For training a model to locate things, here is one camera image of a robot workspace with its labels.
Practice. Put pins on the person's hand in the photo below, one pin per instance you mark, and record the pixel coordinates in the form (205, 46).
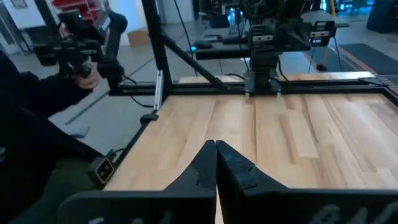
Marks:
(88, 81)

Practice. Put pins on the small table-level camera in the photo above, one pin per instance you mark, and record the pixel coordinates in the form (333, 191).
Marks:
(104, 170)

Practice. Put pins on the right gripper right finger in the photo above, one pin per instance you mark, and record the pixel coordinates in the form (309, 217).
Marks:
(236, 177)

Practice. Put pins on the person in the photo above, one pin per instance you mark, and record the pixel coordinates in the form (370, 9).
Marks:
(28, 124)

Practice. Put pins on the cardboard box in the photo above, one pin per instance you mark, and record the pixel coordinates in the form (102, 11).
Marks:
(138, 38)

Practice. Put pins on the white light bar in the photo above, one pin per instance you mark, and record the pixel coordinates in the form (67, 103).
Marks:
(159, 90)

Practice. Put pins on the black device white label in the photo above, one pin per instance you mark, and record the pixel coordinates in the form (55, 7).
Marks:
(321, 34)

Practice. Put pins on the black hazard-striped floor mat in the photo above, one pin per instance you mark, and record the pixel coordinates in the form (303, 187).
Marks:
(373, 57)

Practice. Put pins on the large black bin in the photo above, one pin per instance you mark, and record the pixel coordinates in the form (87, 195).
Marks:
(384, 15)

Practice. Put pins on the black aluminium rig frame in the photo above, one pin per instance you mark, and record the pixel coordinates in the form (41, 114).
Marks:
(157, 37)

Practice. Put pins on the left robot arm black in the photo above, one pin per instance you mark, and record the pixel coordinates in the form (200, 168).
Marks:
(264, 62)

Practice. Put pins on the black computer mouse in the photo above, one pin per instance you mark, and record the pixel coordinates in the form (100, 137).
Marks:
(203, 45)

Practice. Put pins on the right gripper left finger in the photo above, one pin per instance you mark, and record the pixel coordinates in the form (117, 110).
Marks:
(199, 174)

